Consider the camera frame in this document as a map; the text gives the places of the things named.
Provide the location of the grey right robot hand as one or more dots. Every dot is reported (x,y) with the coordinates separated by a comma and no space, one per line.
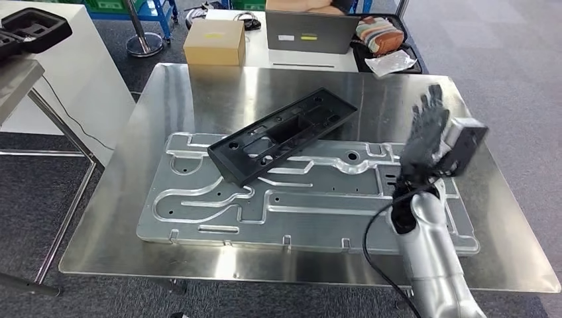
(423,131)

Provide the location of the black plastic license plate frame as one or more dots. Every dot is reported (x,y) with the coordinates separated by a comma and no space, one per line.
(281,136)

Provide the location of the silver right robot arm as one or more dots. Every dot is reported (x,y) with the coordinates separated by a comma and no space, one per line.
(434,254)

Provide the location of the stainless steel workbench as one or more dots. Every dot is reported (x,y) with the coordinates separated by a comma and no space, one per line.
(395,96)

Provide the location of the clear plastic bag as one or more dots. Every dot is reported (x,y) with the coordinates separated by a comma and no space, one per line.
(391,62)

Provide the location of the black open bag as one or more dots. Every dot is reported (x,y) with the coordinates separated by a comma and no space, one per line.
(358,59)

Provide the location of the orange striped pouch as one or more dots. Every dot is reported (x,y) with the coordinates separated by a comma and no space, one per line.
(380,34)

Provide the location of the stamped grey metal panel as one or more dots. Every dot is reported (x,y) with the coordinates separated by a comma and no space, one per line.
(307,210)

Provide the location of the grey laptop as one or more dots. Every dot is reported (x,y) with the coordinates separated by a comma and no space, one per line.
(309,33)

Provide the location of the person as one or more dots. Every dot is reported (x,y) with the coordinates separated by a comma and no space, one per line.
(303,4)

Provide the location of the white desk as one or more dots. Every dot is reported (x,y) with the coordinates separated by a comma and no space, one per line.
(259,52)

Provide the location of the green plastic bin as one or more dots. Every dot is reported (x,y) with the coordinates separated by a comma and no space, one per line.
(248,3)
(110,4)

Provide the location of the brown cardboard box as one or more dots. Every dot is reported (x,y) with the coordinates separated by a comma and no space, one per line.
(215,44)

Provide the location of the chrome stanchion with round base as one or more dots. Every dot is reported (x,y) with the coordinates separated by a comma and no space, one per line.
(142,44)

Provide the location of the white cabinet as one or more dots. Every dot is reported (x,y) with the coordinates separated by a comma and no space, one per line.
(88,87)

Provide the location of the black moulded plastic tray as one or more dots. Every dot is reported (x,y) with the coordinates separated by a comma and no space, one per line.
(39,28)

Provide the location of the stainless steel side table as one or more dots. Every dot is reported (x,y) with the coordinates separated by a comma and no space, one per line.
(17,83)

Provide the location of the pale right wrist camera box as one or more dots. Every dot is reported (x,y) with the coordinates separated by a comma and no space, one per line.
(465,145)

